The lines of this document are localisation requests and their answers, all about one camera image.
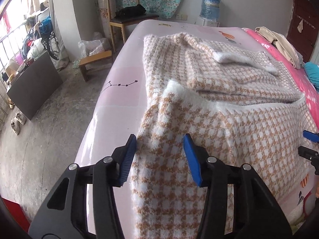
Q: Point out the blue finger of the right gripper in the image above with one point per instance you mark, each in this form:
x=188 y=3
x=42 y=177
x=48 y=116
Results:
x=314 y=137

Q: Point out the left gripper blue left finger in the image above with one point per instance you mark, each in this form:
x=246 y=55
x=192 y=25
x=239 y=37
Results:
x=125 y=157

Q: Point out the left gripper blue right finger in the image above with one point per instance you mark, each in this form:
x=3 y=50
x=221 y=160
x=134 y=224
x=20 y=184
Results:
x=190 y=150

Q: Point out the beige houndstooth knit coat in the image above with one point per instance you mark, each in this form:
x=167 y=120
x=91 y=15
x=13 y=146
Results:
x=241 y=106

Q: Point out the beige clothes pile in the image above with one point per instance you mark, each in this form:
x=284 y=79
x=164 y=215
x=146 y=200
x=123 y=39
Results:
x=282 y=45

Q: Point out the pale pink printed bedsheet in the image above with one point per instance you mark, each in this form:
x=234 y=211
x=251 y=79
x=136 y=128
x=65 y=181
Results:
x=123 y=101

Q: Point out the teal cloth on bed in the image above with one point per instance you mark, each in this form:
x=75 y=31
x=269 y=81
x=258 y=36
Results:
x=312 y=72

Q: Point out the small wooden stool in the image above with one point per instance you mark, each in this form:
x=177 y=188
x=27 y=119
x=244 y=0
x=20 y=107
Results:
x=93 y=59

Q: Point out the dark red door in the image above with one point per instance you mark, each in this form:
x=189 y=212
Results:
x=303 y=28

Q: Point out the white plastic bag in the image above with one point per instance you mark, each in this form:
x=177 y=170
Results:
x=98 y=45

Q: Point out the dark grey cabinet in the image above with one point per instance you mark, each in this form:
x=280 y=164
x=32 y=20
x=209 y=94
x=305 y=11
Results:
x=31 y=89

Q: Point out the beige shoes on floor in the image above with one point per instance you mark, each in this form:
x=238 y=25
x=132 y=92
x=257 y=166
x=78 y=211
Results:
x=19 y=119

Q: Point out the white water dispenser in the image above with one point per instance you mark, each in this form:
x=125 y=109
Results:
x=205 y=22

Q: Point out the wooden chair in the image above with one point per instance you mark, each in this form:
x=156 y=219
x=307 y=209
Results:
x=122 y=23

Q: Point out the bicycle with blue bag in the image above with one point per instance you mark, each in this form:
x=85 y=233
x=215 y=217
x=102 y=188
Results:
x=49 y=39

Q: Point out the blue water jug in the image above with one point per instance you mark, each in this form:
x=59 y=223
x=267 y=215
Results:
x=210 y=10

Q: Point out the black garment on chair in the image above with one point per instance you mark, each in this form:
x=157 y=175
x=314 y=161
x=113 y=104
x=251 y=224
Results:
x=129 y=12

